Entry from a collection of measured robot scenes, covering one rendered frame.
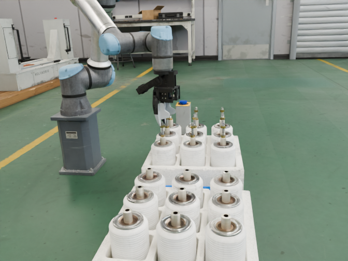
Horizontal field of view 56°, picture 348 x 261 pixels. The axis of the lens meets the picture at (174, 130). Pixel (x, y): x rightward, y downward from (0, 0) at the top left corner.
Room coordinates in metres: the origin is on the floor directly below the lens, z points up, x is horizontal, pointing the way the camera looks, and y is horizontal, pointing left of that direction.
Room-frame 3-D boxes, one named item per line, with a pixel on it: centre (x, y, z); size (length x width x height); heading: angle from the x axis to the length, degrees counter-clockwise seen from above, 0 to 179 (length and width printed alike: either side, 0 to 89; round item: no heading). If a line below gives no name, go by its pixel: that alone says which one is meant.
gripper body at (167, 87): (1.21, 0.03, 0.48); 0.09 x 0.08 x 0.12; 66
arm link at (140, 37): (1.28, 0.11, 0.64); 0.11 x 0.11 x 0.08; 38
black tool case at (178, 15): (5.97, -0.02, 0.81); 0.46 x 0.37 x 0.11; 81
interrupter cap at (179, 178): (0.91, -0.04, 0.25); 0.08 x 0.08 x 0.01
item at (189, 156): (1.20, -0.07, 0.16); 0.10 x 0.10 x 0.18
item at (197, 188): (0.91, -0.04, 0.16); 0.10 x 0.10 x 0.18
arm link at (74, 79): (1.58, 0.48, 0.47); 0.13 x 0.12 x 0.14; 128
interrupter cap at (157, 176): (0.93, 0.08, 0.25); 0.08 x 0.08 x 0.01
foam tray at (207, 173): (1.32, -0.09, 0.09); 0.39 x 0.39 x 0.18; 82
